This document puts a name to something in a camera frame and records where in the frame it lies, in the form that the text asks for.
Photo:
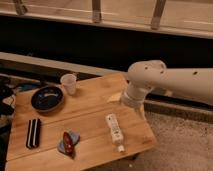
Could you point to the red pocket knife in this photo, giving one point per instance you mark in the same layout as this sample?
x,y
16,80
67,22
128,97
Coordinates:
x,y
68,144

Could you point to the black white striped case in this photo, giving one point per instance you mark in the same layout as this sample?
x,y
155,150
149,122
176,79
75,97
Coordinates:
x,y
33,133

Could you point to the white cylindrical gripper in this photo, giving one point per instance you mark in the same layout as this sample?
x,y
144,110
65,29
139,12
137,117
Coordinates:
x,y
133,96

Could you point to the wooden folding table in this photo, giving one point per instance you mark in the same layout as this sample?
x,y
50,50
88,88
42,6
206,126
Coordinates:
x,y
83,113

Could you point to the dark ceramic bowl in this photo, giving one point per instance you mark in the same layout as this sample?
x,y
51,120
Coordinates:
x,y
47,98

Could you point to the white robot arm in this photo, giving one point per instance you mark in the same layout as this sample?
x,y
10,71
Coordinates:
x,y
145,76

